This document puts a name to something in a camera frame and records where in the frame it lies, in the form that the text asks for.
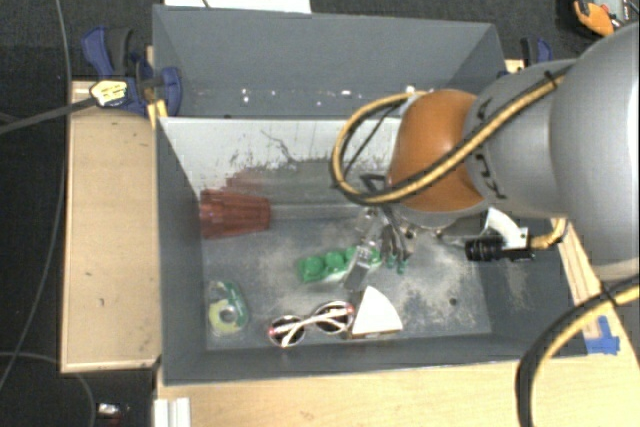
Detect green toy pea pod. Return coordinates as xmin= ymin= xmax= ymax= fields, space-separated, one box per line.
xmin=295 ymin=246 xmax=360 ymax=287

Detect white wedge block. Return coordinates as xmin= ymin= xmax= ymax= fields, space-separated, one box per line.
xmin=350 ymin=284 xmax=405 ymax=339

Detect black cylinder on white bracket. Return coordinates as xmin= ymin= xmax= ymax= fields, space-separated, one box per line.
xmin=464 ymin=207 xmax=537 ymax=264

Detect pale wood board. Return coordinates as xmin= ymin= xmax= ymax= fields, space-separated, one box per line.
xmin=59 ymin=81 xmax=162 ymax=375

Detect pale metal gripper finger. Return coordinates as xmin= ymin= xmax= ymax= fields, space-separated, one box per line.
xmin=343 ymin=241 xmax=383 ymax=293
xmin=355 ymin=210 xmax=385 ymax=248

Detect grey metal bin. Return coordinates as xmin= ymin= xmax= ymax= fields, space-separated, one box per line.
xmin=151 ymin=3 xmax=587 ymax=387

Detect green tape dispenser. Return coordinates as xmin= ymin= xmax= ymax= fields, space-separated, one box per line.
xmin=206 ymin=279 xmax=250 ymax=339

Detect white frame sunglasses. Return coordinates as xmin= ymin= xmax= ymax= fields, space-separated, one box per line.
xmin=268 ymin=299 xmax=357 ymax=349

